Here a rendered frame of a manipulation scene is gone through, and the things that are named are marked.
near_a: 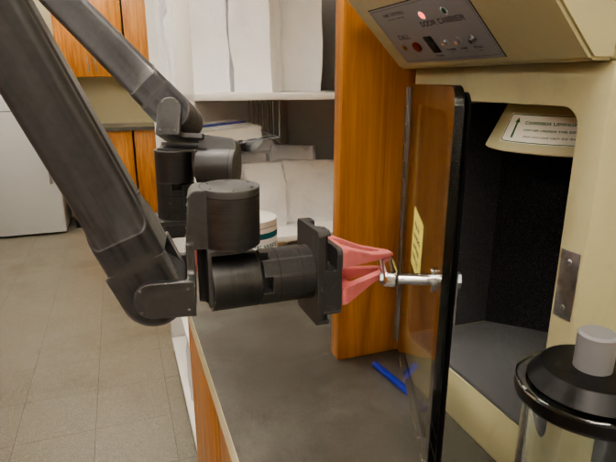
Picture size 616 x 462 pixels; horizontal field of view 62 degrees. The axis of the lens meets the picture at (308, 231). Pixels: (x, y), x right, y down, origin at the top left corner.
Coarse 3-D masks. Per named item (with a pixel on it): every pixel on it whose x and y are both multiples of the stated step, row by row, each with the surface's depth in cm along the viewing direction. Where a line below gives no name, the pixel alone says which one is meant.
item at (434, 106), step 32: (416, 96) 65; (448, 96) 46; (416, 128) 65; (448, 128) 46; (416, 160) 64; (448, 160) 45; (416, 192) 64; (448, 192) 45; (448, 224) 46; (448, 256) 47; (416, 288) 63; (448, 288) 48; (416, 320) 62; (416, 352) 62; (416, 384) 61; (416, 416) 61
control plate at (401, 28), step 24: (408, 0) 56; (432, 0) 52; (456, 0) 50; (384, 24) 64; (408, 24) 60; (432, 24) 56; (456, 24) 53; (480, 24) 50; (408, 48) 65; (456, 48) 56; (480, 48) 53
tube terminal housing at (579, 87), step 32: (544, 64) 51; (576, 64) 47; (608, 64) 44; (480, 96) 60; (512, 96) 55; (544, 96) 51; (576, 96) 48; (608, 96) 45; (608, 128) 45; (576, 160) 48; (608, 160) 46; (576, 192) 49; (608, 192) 47; (576, 224) 49; (608, 224) 48; (608, 256) 50; (576, 288) 50; (608, 288) 51; (576, 320) 50; (608, 320) 52; (448, 384) 72; (480, 416) 66; (512, 448) 61
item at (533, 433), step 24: (528, 360) 44; (528, 384) 40; (528, 408) 41; (552, 408) 37; (528, 432) 41; (552, 432) 39; (576, 432) 37; (528, 456) 41; (552, 456) 39; (576, 456) 38; (600, 456) 37
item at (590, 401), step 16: (592, 336) 38; (608, 336) 38; (544, 352) 42; (560, 352) 42; (576, 352) 40; (592, 352) 38; (608, 352) 38; (528, 368) 42; (544, 368) 40; (560, 368) 40; (576, 368) 40; (592, 368) 39; (608, 368) 39; (544, 384) 39; (560, 384) 38; (576, 384) 38; (592, 384) 38; (608, 384) 38; (560, 400) 38; (576, 400) 37; (592, 400) 37; (608, 400) 36; (608, 416) 36
